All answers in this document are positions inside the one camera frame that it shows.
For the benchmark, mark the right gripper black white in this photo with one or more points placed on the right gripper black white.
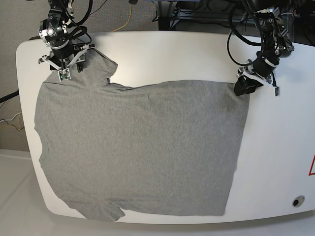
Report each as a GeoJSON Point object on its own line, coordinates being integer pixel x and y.
{"type": "Point", "coordinates": [70, 56]}

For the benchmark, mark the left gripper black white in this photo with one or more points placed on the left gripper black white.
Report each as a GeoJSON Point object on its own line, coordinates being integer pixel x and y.
{"type": "Point", "coordinates": [258, 74]}

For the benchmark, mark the grey T-shirt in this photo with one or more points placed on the grey T-shirt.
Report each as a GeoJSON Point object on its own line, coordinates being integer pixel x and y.
{"type": "Point", "coordinates": [169, 148]}

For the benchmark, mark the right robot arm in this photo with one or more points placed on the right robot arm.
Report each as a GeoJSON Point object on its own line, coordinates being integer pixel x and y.
{"type": "Point", "coordinates": [67, 39]}

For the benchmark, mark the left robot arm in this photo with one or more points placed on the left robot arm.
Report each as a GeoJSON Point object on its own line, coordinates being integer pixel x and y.
{"type": "Point", "coordinates": [275, 44]}

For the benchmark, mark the red triangle sticker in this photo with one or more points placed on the red triangle sticker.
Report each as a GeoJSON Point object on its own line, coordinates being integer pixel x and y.
{"type": "Point", "coordinates": [312, 168]}

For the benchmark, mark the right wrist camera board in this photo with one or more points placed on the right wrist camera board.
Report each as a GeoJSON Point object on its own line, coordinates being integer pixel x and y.
{"type": "Point", "coordinates": [64, 75]}

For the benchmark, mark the aluminium frame rail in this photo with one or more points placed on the aluminium frame rail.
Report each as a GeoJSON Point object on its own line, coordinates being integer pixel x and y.
{"type": "Point", "coordinates": [216, 11]}

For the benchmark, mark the black table leg post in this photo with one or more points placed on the black table leg post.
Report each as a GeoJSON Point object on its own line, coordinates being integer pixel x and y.
{"type": "Point", "coordinates": [164, 23]}

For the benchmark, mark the table cable grommet hole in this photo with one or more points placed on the table cable grommet hole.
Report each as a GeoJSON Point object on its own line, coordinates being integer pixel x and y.
{"type": "Point", "coordinates": [298, 201]}

